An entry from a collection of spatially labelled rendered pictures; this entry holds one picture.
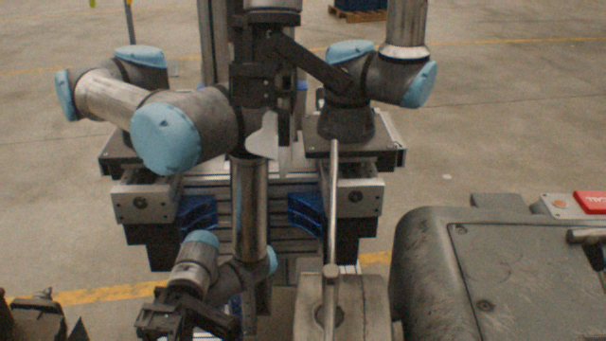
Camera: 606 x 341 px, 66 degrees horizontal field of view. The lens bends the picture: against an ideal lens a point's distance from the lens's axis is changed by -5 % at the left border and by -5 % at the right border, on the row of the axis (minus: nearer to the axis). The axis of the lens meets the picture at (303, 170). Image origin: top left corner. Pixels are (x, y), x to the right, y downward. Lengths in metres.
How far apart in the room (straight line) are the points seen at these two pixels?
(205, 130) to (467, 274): 0.44
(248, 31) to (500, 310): 0.47
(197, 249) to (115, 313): 1.57
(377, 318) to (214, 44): 0.90
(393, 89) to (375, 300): 0.57
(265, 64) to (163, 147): 0.23
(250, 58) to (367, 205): 0.62
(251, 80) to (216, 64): 0.73
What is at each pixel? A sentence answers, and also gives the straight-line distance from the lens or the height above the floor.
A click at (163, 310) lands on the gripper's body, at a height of 1.11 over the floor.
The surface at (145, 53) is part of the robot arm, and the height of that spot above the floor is 1.39.
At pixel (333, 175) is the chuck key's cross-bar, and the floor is 1.35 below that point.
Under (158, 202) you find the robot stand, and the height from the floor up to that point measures 1.09.
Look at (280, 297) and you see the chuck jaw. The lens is 0.75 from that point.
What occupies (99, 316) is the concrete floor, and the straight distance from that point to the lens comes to 2.51.
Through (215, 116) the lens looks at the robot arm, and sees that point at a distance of 0.78.
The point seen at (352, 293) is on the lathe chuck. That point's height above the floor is 1.24.
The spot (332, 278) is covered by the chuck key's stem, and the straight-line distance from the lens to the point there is 0.58.
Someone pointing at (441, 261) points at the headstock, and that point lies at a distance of 0.73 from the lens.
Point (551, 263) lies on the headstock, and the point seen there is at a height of 1.25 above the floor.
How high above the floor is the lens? 1.71
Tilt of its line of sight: 30 degrees down
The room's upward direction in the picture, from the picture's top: straight up
